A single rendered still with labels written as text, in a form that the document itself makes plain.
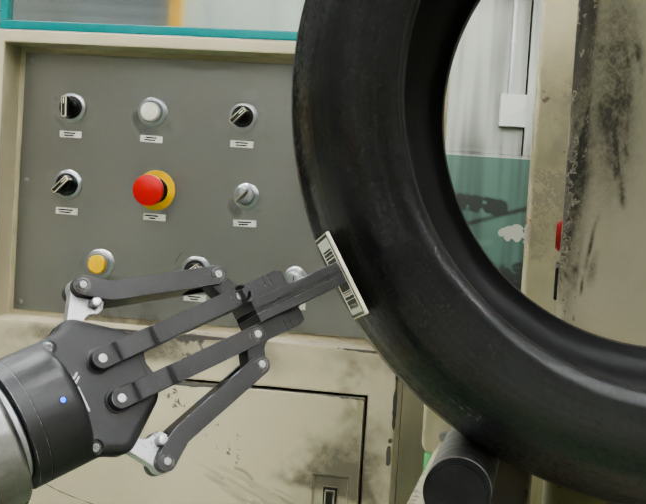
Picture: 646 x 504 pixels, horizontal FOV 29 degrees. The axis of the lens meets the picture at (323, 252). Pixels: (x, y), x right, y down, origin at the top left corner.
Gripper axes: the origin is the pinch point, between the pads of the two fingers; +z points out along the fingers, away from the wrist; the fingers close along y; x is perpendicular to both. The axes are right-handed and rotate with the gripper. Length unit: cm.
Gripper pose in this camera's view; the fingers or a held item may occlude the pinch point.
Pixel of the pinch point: (289, 296)
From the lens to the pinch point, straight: 80.9
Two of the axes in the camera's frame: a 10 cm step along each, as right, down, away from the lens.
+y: 4.4, 9.0, -0.5
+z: 7.8, -3.5, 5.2
